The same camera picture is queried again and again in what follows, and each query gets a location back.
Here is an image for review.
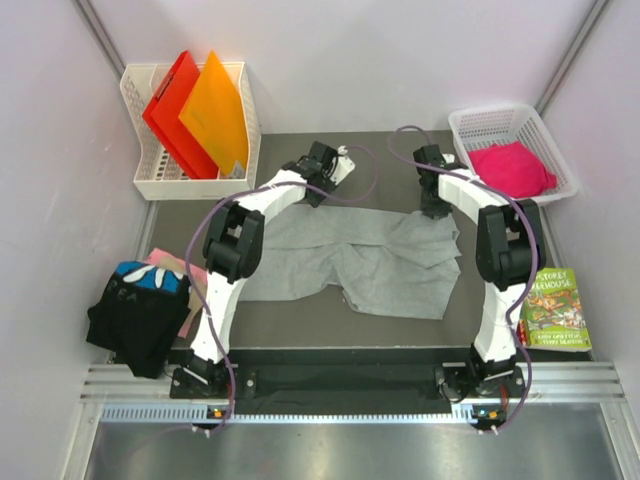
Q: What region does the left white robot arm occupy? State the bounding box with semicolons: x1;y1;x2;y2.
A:
183;142;355;397

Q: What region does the white mesh basket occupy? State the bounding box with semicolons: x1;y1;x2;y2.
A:
448;103;578;205

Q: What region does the magenta t shirt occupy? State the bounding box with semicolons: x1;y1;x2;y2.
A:
469;141;558;198

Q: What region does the green children's book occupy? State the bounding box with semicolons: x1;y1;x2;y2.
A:
517;267;592;352

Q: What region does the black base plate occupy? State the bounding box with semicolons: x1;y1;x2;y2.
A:
169;347;525;416

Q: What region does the white file organizer basket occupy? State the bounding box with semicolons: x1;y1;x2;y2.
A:
120;55;261;201

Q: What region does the tan t shirt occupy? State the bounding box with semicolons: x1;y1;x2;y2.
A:
165;255;207;325

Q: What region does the grey t shirt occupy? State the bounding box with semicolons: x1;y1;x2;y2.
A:
240;205;460;320

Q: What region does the orange plastic folder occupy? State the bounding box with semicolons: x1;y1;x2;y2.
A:
179;51;249;179

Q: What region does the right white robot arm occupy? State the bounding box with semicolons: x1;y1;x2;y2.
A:
413;145;546;396

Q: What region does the black printed t shirt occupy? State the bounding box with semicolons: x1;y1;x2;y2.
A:
86;261;191;379

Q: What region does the pink t shirt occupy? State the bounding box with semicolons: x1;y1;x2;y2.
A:
146;248;207;338

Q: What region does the aluminium frame rail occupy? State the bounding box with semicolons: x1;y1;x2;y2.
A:
80;362;625;427

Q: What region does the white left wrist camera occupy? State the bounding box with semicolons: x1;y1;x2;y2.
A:
330;146;355;185

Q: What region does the red plastic folder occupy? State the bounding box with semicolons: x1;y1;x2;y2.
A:
142;50;219;180

